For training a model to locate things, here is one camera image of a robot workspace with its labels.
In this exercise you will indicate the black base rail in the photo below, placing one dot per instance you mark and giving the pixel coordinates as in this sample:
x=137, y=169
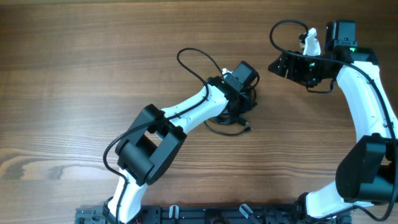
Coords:
x=280, y=213

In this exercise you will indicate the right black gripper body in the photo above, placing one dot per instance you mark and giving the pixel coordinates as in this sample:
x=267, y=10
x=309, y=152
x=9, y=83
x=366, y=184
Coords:
x=305, y=71

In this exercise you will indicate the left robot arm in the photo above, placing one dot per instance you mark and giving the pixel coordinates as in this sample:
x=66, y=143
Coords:
x=146, y=150

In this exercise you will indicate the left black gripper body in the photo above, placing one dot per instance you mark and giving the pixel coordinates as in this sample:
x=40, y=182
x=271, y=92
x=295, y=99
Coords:
x=244, y=105

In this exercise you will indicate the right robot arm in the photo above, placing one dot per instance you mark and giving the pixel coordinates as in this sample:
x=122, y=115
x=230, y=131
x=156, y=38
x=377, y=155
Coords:
x=367, y=176

